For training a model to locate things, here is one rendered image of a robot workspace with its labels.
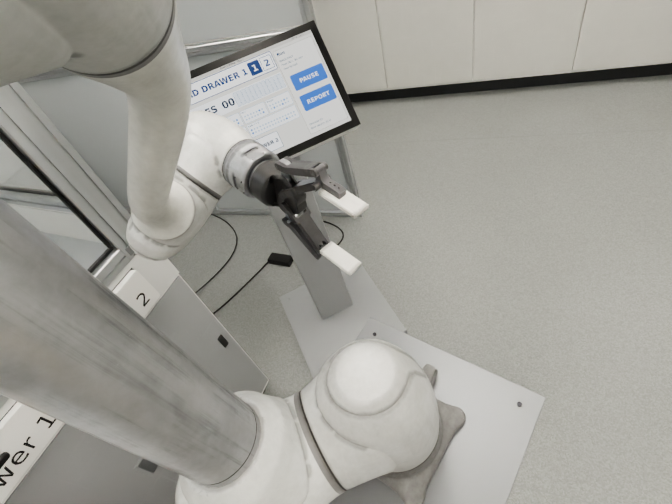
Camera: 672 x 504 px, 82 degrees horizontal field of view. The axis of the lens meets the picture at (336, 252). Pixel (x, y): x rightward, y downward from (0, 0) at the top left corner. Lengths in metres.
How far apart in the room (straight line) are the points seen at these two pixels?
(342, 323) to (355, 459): 1.27
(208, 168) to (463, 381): 0.61
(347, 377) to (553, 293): 1.48
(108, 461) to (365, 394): 0.86
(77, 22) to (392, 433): 0.49
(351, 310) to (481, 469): 1.18
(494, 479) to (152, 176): 0.68
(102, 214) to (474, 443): 0.90
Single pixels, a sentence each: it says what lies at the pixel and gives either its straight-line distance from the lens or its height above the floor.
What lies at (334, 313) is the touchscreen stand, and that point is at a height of 0.05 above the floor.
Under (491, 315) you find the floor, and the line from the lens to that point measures 1.82.
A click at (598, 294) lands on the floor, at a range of 1.96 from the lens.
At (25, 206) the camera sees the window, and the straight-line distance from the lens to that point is 0.97.
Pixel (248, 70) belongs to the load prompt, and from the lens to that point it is 1.18.
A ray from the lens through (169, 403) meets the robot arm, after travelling 0.40.
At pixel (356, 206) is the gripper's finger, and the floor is 1.18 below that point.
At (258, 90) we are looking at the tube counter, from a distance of 1.16.
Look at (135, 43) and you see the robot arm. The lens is 0.29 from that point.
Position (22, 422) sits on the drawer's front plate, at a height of 0.90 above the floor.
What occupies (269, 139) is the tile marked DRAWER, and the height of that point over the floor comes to 1.01.
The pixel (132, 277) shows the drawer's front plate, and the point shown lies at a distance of 1.08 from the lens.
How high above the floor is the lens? 1.53
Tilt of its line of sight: 46 degrees down
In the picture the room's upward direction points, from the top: 19 degrees counter-clockwise
